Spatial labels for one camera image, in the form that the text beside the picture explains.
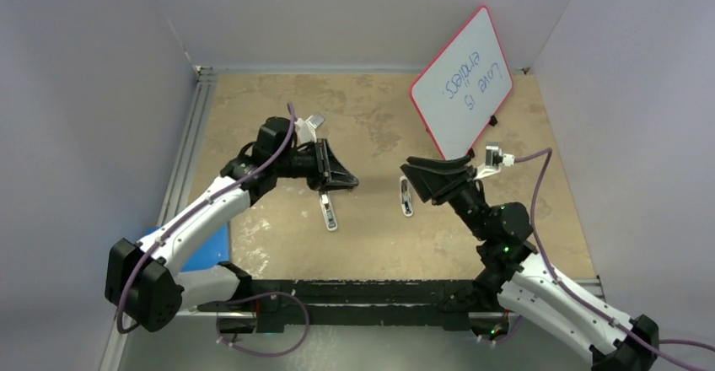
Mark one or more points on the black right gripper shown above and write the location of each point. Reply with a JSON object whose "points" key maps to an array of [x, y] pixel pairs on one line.
{"points": [[438, 180]]}

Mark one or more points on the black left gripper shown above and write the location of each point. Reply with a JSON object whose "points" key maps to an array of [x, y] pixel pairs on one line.
{"points": [[326, 165]]}

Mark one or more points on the white stapler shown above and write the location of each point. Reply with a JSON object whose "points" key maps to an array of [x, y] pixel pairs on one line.
{"points": [[328, 212], [406, 200]]}

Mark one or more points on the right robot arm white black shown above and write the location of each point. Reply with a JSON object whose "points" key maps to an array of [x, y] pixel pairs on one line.
{"points": [[519, 278]]}

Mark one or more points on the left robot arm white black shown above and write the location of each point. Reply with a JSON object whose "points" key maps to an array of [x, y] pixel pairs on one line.
{"points": [[143, 277]]}

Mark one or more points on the red framed whiteboard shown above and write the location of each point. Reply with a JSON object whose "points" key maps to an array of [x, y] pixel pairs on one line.
{"points": [[463, 86]]}

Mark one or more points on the black whiteboard easel stand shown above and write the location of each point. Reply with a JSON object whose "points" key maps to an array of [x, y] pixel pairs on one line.
{"points": [[493, 121]]}

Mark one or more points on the blue plastic board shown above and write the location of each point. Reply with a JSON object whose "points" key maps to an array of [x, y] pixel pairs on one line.
{"points": [[202, 253]]}

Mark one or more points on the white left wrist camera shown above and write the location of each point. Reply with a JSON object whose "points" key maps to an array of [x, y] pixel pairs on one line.
{"points": [[306, 129]]}

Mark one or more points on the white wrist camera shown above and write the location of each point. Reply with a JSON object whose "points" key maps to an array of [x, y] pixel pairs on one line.
{"points": [[306, 129], [495, 160]]}

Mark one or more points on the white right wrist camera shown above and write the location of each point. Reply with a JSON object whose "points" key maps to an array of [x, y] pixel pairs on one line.
{"points": [[495, 160]]}

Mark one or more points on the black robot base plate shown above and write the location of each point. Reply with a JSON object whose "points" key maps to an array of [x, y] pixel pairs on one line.
{"points": [[452, 305]]}

